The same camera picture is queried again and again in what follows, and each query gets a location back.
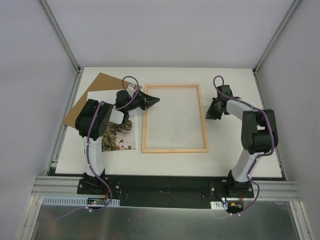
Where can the brown backing board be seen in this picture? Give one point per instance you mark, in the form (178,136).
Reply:
(102,82)

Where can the aluminium front rail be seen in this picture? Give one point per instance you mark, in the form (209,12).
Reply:
(55,186)

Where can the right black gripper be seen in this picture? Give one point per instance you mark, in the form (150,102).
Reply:
(215,108)

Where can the light wooden picture frame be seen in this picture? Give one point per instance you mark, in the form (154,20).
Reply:
(200,115)

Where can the white cable duct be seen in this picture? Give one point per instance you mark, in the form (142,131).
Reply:
(74,201)
(218,205)

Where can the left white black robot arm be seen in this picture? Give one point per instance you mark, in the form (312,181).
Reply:
(92,123)

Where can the left white cable duct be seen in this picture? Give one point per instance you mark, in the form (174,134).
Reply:
(74,201)

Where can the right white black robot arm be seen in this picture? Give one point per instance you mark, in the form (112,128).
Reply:
(259,137)

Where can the right white cable duct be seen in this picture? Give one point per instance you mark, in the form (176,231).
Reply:
(218,205)

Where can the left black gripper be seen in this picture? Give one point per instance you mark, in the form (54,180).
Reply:
(144,100)

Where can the left aluminium corner post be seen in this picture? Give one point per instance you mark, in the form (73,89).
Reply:
(59,34)

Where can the landscape photo print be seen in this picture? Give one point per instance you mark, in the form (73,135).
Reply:
(118,137)

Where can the clear acrylic sheet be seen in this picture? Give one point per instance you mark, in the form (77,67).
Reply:
(172,117)

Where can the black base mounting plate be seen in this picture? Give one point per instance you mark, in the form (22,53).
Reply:
(184,192)

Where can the right aluminium corner post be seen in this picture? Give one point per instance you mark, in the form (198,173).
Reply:
(277,34)

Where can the aluminium corner post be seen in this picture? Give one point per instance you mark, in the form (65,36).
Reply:
(59,34)
(277,34)

